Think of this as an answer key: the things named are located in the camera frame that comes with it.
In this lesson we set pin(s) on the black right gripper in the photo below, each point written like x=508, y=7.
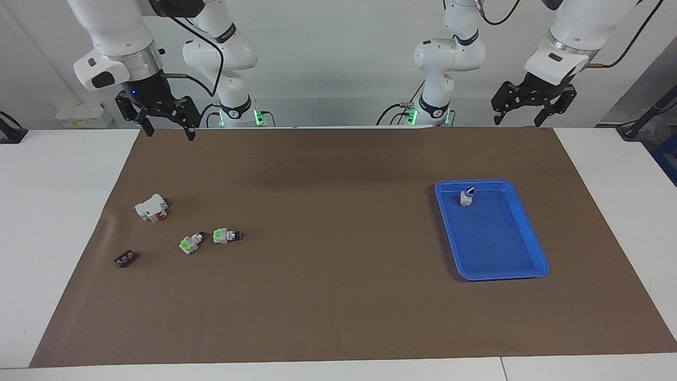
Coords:
x=145, y=92

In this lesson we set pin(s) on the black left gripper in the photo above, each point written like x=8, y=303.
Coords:
x=542, y=91

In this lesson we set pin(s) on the green white rotary switch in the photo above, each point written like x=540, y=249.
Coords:
x=222, y=236

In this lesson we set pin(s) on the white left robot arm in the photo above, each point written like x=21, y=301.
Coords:
x=449, y=53

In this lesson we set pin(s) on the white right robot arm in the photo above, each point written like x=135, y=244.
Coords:
x=116, y=32

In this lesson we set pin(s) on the black stand with pole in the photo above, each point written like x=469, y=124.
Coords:
x=634, y=127

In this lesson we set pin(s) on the green white push button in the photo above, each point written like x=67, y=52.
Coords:
x=188, y=244

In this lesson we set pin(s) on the blue plastic tray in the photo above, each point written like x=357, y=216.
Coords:
x=497, y=243

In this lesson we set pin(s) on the blue crate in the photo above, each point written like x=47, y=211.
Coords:
x=667, y=159

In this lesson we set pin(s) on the small black terminal block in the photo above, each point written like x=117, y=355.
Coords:
x=125, y=259

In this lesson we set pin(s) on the brown paper table mat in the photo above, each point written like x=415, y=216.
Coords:
x=338, y=296

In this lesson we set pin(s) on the white boxes by wall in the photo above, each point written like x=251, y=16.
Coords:
x=79, y=115

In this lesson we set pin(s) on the white red switch block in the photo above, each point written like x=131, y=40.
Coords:
x=148, y=207

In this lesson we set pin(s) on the white switch with black knob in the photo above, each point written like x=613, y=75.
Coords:
x=466, y=198

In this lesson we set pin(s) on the black clamp mount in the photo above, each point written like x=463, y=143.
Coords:
x=10, y=135

